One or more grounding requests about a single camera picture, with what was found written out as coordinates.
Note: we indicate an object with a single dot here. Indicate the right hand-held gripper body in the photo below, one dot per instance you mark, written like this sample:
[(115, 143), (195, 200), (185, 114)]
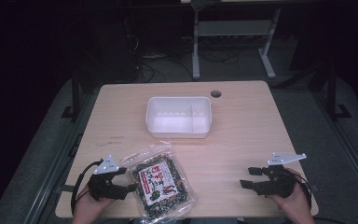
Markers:
[(276, 183)]

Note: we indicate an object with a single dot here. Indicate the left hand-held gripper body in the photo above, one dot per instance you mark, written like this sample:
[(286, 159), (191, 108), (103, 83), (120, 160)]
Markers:
[(105, 186)]

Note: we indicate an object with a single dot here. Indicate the clear bag of dark snacks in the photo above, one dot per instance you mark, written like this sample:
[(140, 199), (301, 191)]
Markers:
[(158, 185)]

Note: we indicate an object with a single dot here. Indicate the white plastic container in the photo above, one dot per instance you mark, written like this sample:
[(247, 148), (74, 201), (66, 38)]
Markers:
[(178, 123)]

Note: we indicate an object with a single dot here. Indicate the person's left hand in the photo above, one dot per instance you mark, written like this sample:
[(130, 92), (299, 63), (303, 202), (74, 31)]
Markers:
[(88, 208)]

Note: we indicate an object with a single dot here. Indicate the person's right hand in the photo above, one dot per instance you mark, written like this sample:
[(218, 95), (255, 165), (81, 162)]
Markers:
[(295, 205)]

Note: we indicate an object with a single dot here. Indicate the black metal stand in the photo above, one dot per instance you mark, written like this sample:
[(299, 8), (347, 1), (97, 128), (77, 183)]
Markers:
[(75, 99), (332, 96)]

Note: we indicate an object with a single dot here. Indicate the grey power strip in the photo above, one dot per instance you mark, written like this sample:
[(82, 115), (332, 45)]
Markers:
[(154, 56)]

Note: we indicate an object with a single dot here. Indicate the white metal desk frame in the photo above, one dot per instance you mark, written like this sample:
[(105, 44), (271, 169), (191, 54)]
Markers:
[(195, 46)]

